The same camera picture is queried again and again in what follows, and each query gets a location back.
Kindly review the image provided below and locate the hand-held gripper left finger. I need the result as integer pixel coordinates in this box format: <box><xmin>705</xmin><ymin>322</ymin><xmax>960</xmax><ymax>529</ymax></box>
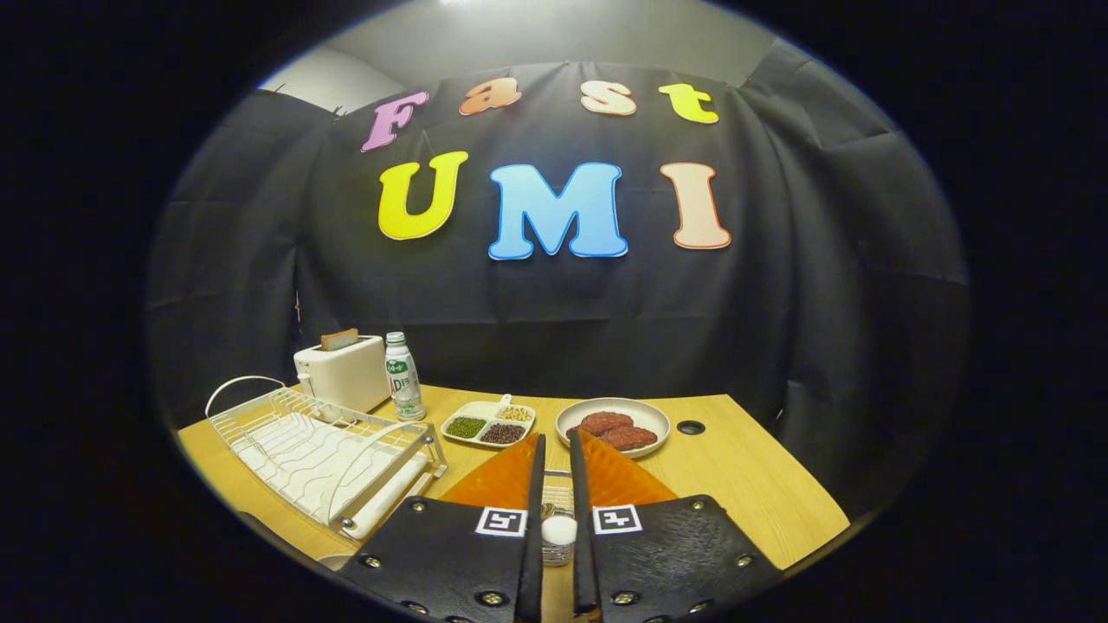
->
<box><xmin>333</xmin><ymin>433</ymin><xmax>548</xmax><ymax>623</ymax></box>

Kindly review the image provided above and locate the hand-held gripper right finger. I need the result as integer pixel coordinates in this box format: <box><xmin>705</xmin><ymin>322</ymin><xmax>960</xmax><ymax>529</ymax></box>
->
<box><xmin>567</xmin><ymin>427</ymin><xmax>784</xmax><ymax>623</ymax></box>

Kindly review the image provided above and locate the metal wire basket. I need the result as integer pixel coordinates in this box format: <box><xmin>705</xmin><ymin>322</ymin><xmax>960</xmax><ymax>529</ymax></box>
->
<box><xmin>541</xmin><ymin>470</ymin><xmax>577</xmax><ymax>568</ymax></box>

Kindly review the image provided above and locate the spoon with checkered handle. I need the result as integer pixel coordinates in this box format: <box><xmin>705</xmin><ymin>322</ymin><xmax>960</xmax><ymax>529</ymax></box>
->
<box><xmin>542</xmin><ymin>504</ymin><xmax>578</xmax><ymax>548</ymax></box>

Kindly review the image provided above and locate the white wire dish rack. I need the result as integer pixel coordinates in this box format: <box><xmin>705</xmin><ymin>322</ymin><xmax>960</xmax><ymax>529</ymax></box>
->
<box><xmin>205</xmin><ymin>376</ymin><xmax>448</xmax><ymax>542</ymax></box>

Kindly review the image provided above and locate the white plate with meat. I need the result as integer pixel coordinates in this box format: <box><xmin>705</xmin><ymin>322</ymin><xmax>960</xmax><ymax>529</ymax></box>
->
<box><xmin>555</xmin><ymin>397</ymin><xmax>672</xmax><ymax>459</ymax></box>

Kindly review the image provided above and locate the white divided bean tray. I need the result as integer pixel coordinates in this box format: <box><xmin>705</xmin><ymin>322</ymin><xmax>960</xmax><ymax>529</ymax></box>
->
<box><xmin>441</xmin><ymin>394</ymin><xmax>538</xmax><ymax>447</ymax></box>

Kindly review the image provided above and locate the white drip tray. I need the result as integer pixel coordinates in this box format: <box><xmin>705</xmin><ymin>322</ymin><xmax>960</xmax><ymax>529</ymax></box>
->
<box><xmin>234</xmin><ymin>415</ymin><xmax>434</xmax><ymax>542</ymax></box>

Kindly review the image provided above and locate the white green drink bottle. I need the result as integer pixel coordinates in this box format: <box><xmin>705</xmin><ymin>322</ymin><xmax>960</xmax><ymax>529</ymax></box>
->
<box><xmin>383</xmin><ymin>331</ymin><xmax>427</xmax><ymax>422</ymax></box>

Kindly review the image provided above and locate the white toaster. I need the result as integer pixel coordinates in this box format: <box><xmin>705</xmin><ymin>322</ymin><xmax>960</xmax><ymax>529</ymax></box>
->
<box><xmin>293</xmin><ymin>335</ymin><xmax>390</xmax><ymax>416</ymax></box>

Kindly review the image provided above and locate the black backdrop cloth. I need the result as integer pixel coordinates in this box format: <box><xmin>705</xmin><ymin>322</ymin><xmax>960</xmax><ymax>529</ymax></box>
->
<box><xmin>145</xmin><ymin>39</ymin><xmax>970</xmax><ymax>520</ymax></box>

